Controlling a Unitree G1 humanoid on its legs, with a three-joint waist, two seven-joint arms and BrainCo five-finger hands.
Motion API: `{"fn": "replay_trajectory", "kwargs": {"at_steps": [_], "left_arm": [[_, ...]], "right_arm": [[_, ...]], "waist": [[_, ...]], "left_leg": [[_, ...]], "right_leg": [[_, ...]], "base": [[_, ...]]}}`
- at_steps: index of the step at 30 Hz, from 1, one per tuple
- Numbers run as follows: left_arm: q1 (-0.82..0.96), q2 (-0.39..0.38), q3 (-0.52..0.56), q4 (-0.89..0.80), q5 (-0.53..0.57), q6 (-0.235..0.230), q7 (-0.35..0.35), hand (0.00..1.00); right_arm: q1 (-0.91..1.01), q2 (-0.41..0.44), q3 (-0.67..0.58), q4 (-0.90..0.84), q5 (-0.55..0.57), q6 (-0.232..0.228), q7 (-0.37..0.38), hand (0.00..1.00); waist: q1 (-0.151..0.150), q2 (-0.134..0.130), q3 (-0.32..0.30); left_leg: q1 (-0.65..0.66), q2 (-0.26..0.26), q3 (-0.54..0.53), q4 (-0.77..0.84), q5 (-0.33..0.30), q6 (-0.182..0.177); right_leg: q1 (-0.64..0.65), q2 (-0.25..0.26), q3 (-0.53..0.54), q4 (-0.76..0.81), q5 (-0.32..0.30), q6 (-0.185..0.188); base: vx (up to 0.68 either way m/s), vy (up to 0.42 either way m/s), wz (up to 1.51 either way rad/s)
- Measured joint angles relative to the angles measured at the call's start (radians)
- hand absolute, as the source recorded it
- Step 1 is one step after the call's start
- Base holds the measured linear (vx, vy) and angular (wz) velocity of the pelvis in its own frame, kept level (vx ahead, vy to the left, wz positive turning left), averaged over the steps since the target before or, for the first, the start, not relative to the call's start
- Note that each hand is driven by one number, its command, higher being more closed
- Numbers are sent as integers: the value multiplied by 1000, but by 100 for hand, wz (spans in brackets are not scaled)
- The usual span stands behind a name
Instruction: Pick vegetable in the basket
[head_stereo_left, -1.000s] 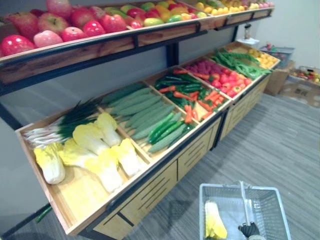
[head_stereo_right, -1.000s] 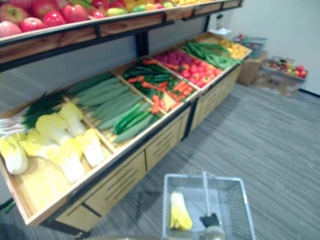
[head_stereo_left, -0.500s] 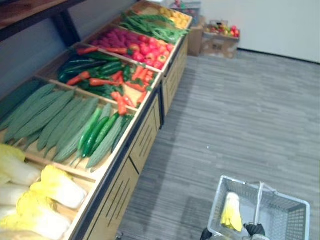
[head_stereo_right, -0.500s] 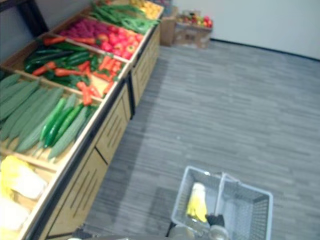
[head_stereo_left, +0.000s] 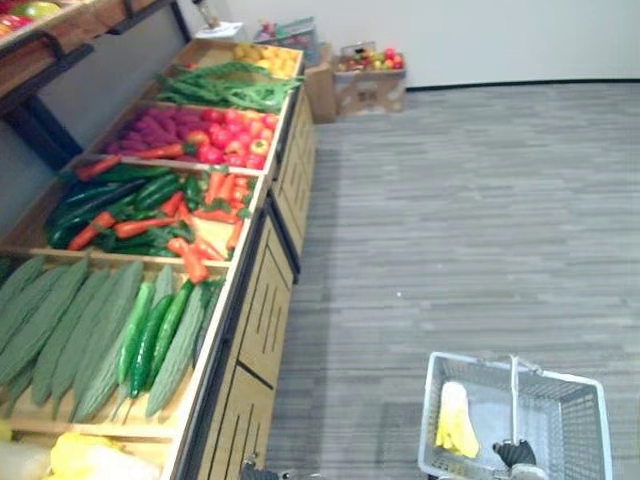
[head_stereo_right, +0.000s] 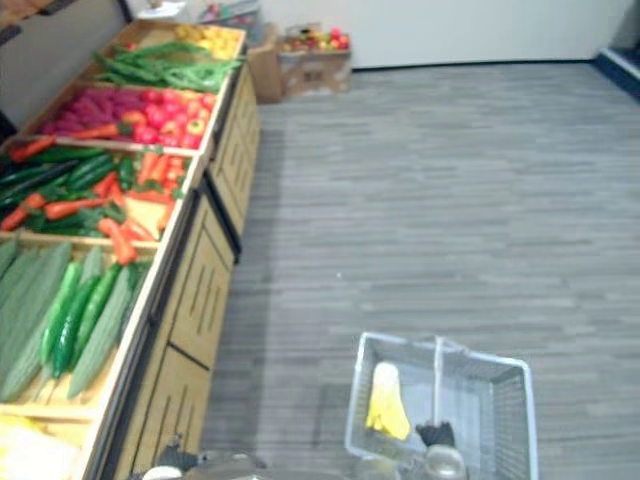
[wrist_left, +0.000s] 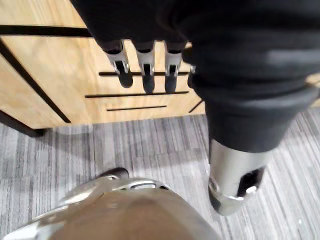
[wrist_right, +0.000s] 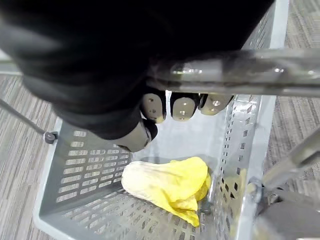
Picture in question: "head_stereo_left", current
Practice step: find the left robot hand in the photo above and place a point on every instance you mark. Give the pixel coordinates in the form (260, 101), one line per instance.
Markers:
(255, 472)

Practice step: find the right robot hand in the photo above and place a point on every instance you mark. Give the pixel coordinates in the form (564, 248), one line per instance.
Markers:
(516, 452)

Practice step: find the grey plastic shopping basket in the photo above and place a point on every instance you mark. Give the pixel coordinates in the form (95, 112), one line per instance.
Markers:
(575, 425)

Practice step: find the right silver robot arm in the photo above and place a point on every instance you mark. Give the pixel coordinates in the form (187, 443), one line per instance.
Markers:
(527, 472)

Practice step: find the yellow leafy cabbage in basket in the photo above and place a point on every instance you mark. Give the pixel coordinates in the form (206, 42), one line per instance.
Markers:
(456, 420)

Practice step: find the long wooden display stand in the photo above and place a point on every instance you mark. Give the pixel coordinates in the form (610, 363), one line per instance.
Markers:
(260, 320)

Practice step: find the light green cucumber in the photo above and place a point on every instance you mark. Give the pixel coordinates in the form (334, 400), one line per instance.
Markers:
(134, 330)
(147, 350)
(172, 325)

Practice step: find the orange carrot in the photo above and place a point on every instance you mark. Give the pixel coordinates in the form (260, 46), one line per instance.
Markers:
(241, 192)
(207, 248)
(172, 204)
(234, 235)
(217, 216)
(160, 151)
(227, 186)
(215, 186)
(90, 232)
(142, 227)
(97, 167)
(192, 265)

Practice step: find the white cabbage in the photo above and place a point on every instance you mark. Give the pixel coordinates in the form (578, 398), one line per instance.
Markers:
(22, 462)

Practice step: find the green bell pepper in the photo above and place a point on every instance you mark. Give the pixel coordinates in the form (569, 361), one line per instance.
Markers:
(193, 192)

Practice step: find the dark green cucumber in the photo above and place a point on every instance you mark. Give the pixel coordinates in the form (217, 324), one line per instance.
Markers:
(95, 202)
(132, 173)
(157, 191)
(65, 232)

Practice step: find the wooden display stand with beans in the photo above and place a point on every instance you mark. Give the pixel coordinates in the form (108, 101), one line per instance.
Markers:
(295, 170)

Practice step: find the purple sweet potato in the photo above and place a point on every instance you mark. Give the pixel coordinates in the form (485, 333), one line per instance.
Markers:
(161, 120)
(147, 131)
(188, 119)
(113, 148)
(135, 145)

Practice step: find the pale printed cardboard box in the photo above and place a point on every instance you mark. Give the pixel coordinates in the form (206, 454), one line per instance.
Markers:
(370, 95)

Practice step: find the green long beans heap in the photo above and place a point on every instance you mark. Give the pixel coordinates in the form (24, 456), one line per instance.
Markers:
(225, 87)

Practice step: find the tall brown cardboard box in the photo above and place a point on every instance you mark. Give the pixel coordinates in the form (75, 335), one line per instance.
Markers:
(320, 90)

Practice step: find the yellow lemon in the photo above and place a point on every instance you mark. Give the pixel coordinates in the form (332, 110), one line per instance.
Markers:
(265, 64)
(281, 56)
(242, 53)
(286, 70)

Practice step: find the mixed fruit pile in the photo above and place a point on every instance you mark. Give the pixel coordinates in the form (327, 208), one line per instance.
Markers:
(375, 60)

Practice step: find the white flat box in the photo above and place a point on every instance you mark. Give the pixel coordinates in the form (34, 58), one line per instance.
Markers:
(220, 31)

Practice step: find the small jar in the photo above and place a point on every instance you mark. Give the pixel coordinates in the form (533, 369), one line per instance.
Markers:
(207, 15)

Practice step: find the yellow green mango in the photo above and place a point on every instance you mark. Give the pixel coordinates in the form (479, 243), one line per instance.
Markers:
(41, 9)

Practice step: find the red bell pepper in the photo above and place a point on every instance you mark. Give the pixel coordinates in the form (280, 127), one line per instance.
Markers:
(15, 21)

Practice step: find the black metal shelf bracket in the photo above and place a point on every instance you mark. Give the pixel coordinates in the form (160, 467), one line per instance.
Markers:
(45, 130)

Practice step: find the black metal post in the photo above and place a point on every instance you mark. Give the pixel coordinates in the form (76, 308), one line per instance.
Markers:
(182, 20)

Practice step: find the wooden wall shelf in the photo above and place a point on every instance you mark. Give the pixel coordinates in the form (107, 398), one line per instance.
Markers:
(75, 30)

